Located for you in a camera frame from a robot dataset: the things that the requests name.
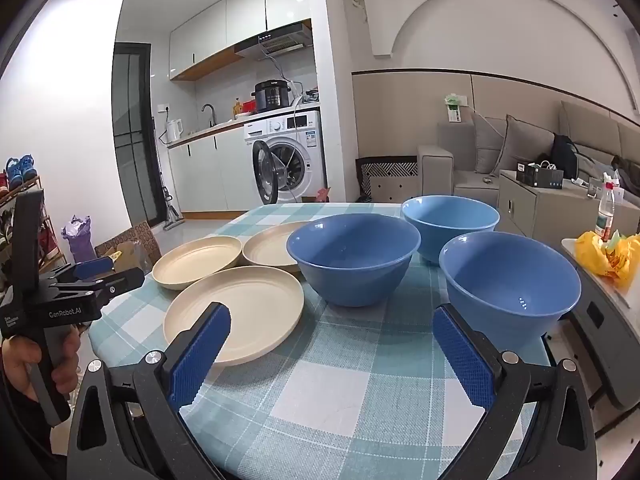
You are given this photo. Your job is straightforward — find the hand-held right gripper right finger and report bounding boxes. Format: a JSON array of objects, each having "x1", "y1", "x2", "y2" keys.
[{"x1": 431, "y1": 304, "x2": 598, "y2": 480}]

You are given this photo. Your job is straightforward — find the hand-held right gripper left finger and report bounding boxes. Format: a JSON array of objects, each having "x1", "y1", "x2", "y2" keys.
[{"x1": 66, "y1": 301, "x2": 233, "y2": 480}]

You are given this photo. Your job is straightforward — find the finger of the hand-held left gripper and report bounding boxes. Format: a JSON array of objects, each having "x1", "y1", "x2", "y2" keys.
[
  {"x1": 42, "y1": 257, "x2": 115, "y2": 283},
  {"x1": 50, "y1": 267, "x2": 146, "y2": 312}
]

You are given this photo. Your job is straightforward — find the cream plate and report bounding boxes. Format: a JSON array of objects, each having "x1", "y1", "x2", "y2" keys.
[
  {"x1": 152, "y1": 235, "x2": 244, "y2": 291},
  {"x1": 163, "y1": 266, "x2": 305, "y2": 366},
  {"x1": 242, "y1": 221, "x2": 321, "y2": 275}
]

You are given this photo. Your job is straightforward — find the blue bowl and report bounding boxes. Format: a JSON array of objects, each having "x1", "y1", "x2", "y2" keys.
[
  {"x1": 286, "y1": 213, "x2": 422, "y2": 308},
  {"x1": 439, "y1": 231, "x2": 582, "y2": 351},
  {"x1": 401, "y1": 195, "x2": 501, "y2": 265}
]

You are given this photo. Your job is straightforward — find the person's left forearm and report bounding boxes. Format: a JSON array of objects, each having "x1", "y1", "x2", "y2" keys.
[{"x1": 0, "y1": 385, "x2": 68, "y2": 480}]

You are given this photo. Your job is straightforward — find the person's left hand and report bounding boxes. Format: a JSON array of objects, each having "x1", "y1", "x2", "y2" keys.
[{"x1": 0, "y1": 327, "x2": 83, "y2": 402}]

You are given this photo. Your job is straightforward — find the purple plastic bag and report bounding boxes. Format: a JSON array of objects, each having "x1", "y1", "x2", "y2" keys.
[{"x1": 61, "y1": 215, "x2": 97, "y2": 263}]

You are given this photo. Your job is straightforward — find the wooden shoe rack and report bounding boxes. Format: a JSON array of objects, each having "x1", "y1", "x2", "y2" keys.
[{"x1": 0, "y1": 175, "x2": 66, "y2": 271}]

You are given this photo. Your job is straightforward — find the patterned cardboard box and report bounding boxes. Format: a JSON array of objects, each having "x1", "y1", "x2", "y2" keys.
[{"x1": 122, "y1": 221, "x2": 162, "y2": 266}]

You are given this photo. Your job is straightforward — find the mop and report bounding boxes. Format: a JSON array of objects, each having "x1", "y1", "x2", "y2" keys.
[{"x1": 160, "y1": 160, "x2": 185, "y2": 231}]

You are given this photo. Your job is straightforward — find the teal checked tablecloth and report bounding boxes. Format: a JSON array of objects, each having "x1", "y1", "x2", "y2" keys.
[{"x1": 89, "y1": 202, "x2": 556, "y2": 480}]

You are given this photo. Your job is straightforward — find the dark glass door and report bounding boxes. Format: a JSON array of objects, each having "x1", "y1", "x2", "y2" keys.
[{"x1": 111, "y1": 41, "x2": 168, "y2": 226}]

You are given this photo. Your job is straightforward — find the white lower kitchen cabinets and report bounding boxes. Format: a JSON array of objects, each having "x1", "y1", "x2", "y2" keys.
[{"x1": 167, "y1": 130, "x2": 251, "y2": 213}]

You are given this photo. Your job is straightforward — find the white kitchen cabinets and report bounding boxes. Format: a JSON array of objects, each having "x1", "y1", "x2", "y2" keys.
[
  {"x1": 169, "y1": 0, "x2": 307, "y2": 81},
  {"x1": 167, "y1": 130, "x2": 251, "y2": 213}
]

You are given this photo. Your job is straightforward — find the grey coffee table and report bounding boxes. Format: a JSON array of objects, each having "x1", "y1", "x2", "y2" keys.
[{"x1": 560, "y1": 237, "x2": 640, "y2": 411}]

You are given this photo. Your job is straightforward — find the yellow plastic bag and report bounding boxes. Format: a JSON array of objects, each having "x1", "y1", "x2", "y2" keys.
[{"x1": 575, "y1": 230, "x2": 640, "y2": 288}]

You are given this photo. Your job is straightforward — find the grey side cabinet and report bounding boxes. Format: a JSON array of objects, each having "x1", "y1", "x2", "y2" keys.
[{"x1": 497, "y1": 170, "x2": 626, "y2": 248}]

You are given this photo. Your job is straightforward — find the grey sofa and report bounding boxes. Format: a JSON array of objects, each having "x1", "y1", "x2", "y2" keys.
[{"x1": 417, "y1": 100, "x2": 640, "y2": 206}]

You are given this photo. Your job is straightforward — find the white rug patterned border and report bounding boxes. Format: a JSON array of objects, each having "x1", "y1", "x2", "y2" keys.
[{"x1": 355, "y1": 156, "x2": 418, "y2": 203}]

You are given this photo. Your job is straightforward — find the black box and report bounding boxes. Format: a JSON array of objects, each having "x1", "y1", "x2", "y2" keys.
[{"x1": 516, "y1": 162, "x2": 564, "y2": 190}]

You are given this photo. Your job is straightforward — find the clear bottle red cap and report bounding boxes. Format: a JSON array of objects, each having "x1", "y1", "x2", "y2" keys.
[{"x1": 595, "y1": 172, "x2": 618, "y2": 243}]

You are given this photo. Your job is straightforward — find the grey cushion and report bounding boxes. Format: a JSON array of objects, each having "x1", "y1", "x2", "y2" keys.
[
  {"x1": 492, "y1": 115, "x2": 556, "y2": 177},
  {"x1": 472, "y1": 112, "x2": 508, "y2": 173}
]

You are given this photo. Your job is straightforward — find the white washing machine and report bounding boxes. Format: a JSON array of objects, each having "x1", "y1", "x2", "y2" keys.
[{"x1": 243, "y1": 110, "x2": 328, "y2": 206}]

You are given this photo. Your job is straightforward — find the black pressure cooker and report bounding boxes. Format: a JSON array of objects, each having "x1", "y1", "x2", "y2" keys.
[{"x1": 251, "y1": 80, "x2": 292, "y2": 112}]

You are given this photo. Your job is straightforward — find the dark grey padded coat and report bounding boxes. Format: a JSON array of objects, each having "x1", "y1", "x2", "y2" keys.
[{"x1": 612, "y1": 155, "x2": 640, "y2": 186}]

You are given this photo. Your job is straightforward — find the white upper kitchen cabinets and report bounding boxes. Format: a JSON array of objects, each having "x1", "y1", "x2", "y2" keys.
[{"x1": 169, "y1": 0, "x2": 307, "y2": 81}]

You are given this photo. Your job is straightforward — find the steel range hood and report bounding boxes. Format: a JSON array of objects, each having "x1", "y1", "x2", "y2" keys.
[{"x1": 235, "y1": 22, "x2": 313, "y2": 58}]

